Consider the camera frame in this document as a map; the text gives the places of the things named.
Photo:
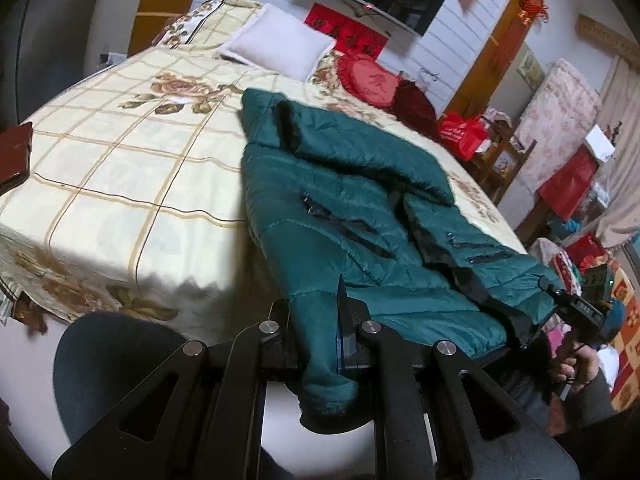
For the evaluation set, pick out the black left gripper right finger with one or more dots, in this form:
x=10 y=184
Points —
x=436 y=413

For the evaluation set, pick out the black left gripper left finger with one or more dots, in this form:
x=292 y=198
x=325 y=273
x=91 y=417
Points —
x=140 y=402

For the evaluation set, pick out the green quilted puffer jacket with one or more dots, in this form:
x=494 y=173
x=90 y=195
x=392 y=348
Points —
x=341 y=207

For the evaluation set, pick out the person's right hand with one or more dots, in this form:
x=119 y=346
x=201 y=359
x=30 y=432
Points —
x=575 y=363

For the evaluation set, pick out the wooden chair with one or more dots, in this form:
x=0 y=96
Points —
x=495 y=169

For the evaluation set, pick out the pink floral covered furniture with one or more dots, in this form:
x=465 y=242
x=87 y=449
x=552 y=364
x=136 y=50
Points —
x=557 y=119

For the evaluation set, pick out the floral checked bed quilt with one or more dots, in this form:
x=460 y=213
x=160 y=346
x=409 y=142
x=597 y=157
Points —
x=133 y=203

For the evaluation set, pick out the red plastic shopping bag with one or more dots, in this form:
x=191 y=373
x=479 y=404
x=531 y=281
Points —
x=461 y=136

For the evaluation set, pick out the dark red velvet cushion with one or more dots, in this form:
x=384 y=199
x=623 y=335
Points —
x=414 y=110

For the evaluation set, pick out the red heart-shaped cushion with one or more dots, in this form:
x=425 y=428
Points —
x=363 y=77

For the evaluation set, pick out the red banner with characters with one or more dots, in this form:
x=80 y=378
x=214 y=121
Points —
x=350 y=35

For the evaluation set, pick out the white square pillow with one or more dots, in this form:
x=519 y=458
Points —
x=277 y=41

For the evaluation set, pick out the grey wardrobe cabinet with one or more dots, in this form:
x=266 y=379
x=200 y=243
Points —
x=43 y=47

